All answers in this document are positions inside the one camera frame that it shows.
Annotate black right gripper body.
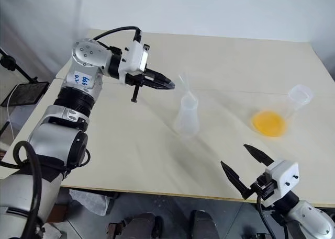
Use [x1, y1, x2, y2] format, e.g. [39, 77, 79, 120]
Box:
[251, 172, 278, 200]

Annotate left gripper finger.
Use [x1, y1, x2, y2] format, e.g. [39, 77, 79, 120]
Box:
[145, 68, 174, 85]
[146, 78, 176, 90]

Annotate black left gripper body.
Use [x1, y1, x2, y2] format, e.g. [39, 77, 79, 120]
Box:
[126, 69, 148, 103]

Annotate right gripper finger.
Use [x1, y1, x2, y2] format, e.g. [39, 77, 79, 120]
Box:
[220, 160, 258, 200]
[243, 143, 275, 167]

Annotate clear plastic funnel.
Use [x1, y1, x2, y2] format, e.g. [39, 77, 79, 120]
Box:
[177, 71, 196, 103]

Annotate flask with orange liquid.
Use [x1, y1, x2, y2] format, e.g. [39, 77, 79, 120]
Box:
[250, 84, 315, 138]

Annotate empty clear plastic bottle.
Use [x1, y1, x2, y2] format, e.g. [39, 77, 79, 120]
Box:
[173, 91, 202, 140]

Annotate dark rounded shape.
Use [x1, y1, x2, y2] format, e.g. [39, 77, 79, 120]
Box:
[189, 209, 217, 239]
[107, 212, 163, 239]

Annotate black flat pad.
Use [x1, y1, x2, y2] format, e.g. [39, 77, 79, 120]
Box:
[1, 81, 50, 108]

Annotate crumpled clear plastic bag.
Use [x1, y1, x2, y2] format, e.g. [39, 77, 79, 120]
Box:
[69, 188, 111, 217]

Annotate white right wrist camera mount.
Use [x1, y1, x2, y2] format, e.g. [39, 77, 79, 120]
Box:
[261, 159, 299, 208]

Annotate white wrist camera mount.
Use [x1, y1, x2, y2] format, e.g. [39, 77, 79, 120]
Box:
[261, 159, 299, 208]
[117, 41, 151, 83]

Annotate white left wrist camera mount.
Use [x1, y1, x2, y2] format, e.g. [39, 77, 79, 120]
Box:
[117, 41, 151, 83]

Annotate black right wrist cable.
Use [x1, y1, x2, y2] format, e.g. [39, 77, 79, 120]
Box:
[256, 194, 274, 239]

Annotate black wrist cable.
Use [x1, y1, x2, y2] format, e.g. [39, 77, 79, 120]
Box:
[93, 26, 143, 42]
[256, 194, 274, 239]

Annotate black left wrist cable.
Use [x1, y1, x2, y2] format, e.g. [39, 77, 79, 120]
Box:
[93, 26, 143, 42]

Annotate thin white cable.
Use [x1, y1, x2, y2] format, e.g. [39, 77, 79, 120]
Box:
[6, 88, 17, 145]

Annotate thick black cable loop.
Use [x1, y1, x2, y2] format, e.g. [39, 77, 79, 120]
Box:
[12, 140, 43, 224]

